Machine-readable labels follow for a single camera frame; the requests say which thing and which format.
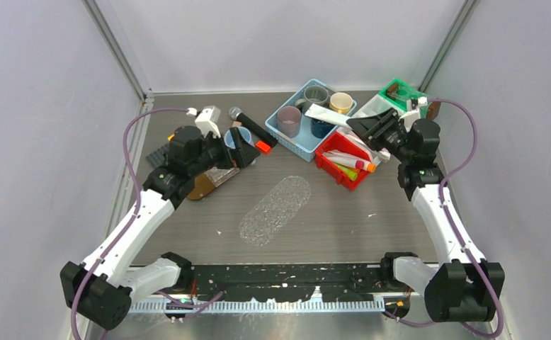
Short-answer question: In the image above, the white plastic bin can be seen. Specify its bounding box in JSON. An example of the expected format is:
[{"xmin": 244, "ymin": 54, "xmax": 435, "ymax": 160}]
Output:
[{"xmin": 336, "ymin": 94, "xmax": 392, "ymax": 165}]

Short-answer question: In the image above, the grey mug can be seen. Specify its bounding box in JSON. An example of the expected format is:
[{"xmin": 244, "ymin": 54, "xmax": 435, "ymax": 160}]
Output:
[{"xmin": 294, "ymin": 85, "xmax": 329, "ymax": 112}]

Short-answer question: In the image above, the black microphone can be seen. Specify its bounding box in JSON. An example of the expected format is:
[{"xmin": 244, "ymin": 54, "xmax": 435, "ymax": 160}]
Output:
[{"xmin": 229, "ymin": 106, "xmax": 278, "ymax": 147}]

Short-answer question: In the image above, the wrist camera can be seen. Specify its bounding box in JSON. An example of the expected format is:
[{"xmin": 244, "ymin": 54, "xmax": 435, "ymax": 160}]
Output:
[
  {"xmin": 186, "ymin": 106, "xmax": 221, "ymax": 138},
  {"xmin": 399, "ymin": 96, "xmax": 428, "ymax": 132}
]

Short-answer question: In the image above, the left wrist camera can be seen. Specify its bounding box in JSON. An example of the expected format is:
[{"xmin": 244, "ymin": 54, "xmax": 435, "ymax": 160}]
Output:
[{"xmin": 186, "ymin": 106, "xmax": 221, "ymax": 138}]

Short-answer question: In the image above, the green plastic bin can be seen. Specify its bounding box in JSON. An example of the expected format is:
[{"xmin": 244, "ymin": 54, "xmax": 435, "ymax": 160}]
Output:
[{"xmin": 378, "ymin": 79, "xmax": 427, "ymax": 116}]

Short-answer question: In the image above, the light blue mug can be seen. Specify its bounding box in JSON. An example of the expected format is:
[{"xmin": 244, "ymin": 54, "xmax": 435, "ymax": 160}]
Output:
[{"xmin": 224, "ymin": 127, "xmax": 260, "ymax": 169}]

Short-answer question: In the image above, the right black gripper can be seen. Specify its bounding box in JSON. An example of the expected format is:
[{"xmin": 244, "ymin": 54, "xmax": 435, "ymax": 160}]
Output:
[{"xmin": 346, "ymin": 108, "xmax": 414, "ymax": 164}]

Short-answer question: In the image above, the clear acrylic toothbrush holder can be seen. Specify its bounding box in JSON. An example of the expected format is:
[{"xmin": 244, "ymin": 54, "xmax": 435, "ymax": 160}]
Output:
[{"xmin": 205, "ymin": 167, "xmax": 239, "ymax": 187}]

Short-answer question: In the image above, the orange cap toothpaste tube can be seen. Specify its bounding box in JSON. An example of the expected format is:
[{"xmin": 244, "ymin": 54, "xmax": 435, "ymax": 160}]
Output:
[{"xmin": 362, "ymin": 160, "xmax": 377, "ymax": 173}]

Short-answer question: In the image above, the grey building baseplate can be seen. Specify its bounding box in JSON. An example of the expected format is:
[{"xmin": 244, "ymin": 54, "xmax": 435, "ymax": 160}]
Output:
[{"xmin": 145, "ymin": 143, "xmax": 169, "ymax": 169}]

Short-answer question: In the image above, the clear textured oval tray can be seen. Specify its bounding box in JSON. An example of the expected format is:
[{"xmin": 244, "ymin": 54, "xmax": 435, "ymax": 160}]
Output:
[{"xmin": 239, "ymin": 176, "xmax": 312, "ymax": 247}]

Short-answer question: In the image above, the brown wooden oval tray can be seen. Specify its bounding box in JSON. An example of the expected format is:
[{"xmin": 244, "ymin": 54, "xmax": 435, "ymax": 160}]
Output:
[{"xmin": 186, "ymin": 172, "xmax": 218, "ymax": 200}]

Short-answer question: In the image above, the purple cable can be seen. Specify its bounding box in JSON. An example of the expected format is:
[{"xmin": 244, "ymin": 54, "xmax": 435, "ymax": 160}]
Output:
[
  {"xmin": 70, "ymin": 108, "xmax": 225, "ymax": 340},
  {"xmin": 383, "ymin": 97, "xmax": 505, "ymax": 340}
]

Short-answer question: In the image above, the light blue plastic basket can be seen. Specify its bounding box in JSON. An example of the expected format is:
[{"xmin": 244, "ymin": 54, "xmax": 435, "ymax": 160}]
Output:
[{"xmin": 265, "ymin": 79, "xmax": 338, "ymax": 162}]

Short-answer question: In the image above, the yellow mug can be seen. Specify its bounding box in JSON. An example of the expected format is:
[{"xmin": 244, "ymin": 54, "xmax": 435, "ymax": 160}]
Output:
[{"xmin": 329, "ymin": 92, "xmax": 354, "ymax": 115}]

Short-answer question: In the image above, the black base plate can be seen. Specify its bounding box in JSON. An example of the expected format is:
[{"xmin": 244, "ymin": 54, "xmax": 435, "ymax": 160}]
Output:
[{"xmin": 162, "ymin": 263, "xmax": 409, "ymax": 302}]

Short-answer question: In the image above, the red orange block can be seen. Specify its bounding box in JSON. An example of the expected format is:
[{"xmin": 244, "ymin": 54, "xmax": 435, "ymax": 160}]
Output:
[{"xmin": 255, "ymin": 140, "xmax": 272, "ymax": 154}]

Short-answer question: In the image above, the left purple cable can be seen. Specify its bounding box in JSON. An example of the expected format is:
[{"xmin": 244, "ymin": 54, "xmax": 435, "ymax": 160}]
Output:
[{"xmin": 70, "ymin": 108, "xmax": 225, "ymax": 340}]

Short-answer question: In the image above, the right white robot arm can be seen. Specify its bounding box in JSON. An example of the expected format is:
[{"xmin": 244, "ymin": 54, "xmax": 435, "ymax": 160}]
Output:
[{"xmin": 347, "ymin": 109, "xmax": 505, "ymax": 323}]

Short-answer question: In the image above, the green toothpaste tube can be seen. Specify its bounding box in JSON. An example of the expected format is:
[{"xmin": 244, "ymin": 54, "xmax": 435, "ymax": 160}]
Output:
[{"xmin": 336, "ymin": 164, "xmax": 360, "ymax": 181}]

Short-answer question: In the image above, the pink cap toothpaste tube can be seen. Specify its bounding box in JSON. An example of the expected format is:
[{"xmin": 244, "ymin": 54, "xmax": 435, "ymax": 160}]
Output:
[{"xmin": 323, "ymin": 153, "xmax": 368, "ymax": 170}]

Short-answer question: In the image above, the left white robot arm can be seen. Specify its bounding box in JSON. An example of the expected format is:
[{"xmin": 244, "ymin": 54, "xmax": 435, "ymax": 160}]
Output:
[{"xmin": 59, "ymin": 125, "xmax": 260, "ymax": 331}]

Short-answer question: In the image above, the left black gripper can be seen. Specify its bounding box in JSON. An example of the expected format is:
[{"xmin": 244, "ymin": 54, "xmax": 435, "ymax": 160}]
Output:
[{"xmin": 189, "ymin": 127, "xmax": 259, "ymax": 177}]

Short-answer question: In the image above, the red plastic bin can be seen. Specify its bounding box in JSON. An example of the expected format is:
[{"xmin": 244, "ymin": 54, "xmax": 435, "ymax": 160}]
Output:
[{"xmin": 315, "ymin": 132, "xmax": 377, "ymax": 191}]

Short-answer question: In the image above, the teal cap toothpaste tube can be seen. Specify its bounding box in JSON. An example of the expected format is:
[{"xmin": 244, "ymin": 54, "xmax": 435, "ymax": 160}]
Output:
[{"xmin": 305, "ymin": 104, "xmax": 351, "ymax": 128}]

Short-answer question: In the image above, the dark blue mug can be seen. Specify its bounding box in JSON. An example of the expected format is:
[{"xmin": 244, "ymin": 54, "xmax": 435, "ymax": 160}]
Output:
[{"xmin": 310, "ymin": 118, "xmax": 336, "ymax": 139}]

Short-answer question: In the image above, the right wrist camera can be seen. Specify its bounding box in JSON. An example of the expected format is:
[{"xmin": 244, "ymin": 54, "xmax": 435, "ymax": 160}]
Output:
[{"xmin": 399, "ymin": 96, "xmax": 428, "ymax": 132}]

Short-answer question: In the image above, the mauve mug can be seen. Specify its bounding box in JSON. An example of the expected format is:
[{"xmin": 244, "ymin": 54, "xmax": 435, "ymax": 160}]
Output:
[{"xmin": 276, "ymin": 106, "xmax": 302, "ymax": 138}]

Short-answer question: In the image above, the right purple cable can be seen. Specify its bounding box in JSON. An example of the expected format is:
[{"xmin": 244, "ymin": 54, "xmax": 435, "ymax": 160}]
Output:
[{"xmin": 383, "ymin": 97, "xmax": 505, "ymax": 340}]

